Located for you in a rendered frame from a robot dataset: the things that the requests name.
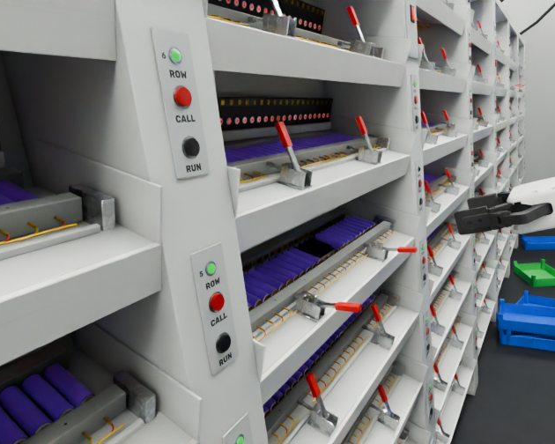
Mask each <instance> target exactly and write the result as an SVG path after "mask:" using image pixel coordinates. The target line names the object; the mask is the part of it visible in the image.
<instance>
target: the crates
mask: <svg viewBox="0 0 555 444"><path fill-rule="evenodd" d="M522 245H523V246H524V248H525V250H538V249H555V236H538V237H524V234H522ZM514 272H515V273H516V274H517V275H518V276H519V277H521V278H522V279H523V280H524V281H526V282H527V283H528V284H529V285H531V286H532V287H542V286H555V270H554V269H553V268H552V267H551V266H549V265H548V264H546V263H545V260H544V259H541V262H540V263H520V264H517V261H514ZM496 327H497V329H498V330H499V343H500V344H506V345H513V346H521V347H527V348H534V349H540V350H547V351H554V352H555V299H550V298H545V297H539V296H534V295H529V291H526V290H524V295H523V296H522V297H521V298H520V300H519V301H518V302H517V303H516V304H510V303H505V301H504V299H500V305H499V313H496Z"/></svg>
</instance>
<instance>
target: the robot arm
mask: <svg viewBox="0 0 555 444"><path fill-rule="evenodd" d="M467 204H468V206H469V209H468V210H464V211H457V212H456V213H455V214H454V216H455V222H456V225H457V229H458V233H459V234H460V235H465V234H471V233H482V232H488V231H492V230H498V229H501V228H504V227H505V228H508V227H510V226H512V225H514V231H515V232H516V233H519V234H523V233H533V232H537V231H543V230H547V229H552V228H555V177H552V178H549V179H544V180H541V181H533V182H530V183H526V184H522V185H519V186H516V187H514V188H513V189H512V191H505V192H499V193H498V194H497V195H496V193H492V194H488V195H483V196H475V197H471V198H469V199H468V200H467Z"/></svg>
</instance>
